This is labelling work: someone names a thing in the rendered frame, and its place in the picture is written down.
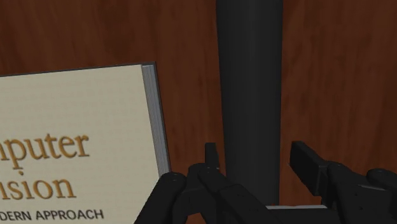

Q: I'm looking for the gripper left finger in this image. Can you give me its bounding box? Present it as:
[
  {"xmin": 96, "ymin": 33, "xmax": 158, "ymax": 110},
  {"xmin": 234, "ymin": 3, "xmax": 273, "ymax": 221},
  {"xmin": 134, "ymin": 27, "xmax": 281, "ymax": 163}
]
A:
[{"xmin": 133, "ymin": 143, "xmax": 280, "ymax": 224}]

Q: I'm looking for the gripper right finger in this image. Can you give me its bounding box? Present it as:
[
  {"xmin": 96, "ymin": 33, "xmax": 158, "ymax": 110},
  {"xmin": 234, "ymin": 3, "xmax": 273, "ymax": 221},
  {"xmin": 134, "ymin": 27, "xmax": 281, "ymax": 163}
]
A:
[{"xmin": 289, "ymin": 141, "xmax": 397, "ymax": 224}]

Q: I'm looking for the tall black cylinder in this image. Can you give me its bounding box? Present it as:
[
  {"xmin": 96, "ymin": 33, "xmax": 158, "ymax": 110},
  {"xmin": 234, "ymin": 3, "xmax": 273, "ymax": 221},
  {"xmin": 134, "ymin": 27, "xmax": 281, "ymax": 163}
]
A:
[{"xmin": 215, "ymin": 0, "xmax": 284, "ymax": 207}]

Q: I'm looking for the beige hardcover book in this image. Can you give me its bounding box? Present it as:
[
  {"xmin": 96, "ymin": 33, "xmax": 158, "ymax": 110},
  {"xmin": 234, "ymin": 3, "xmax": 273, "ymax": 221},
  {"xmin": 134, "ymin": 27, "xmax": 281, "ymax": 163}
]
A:
[{"xmin": 0, "ymin": 61, "xmax": 172, "ymax": 224}]

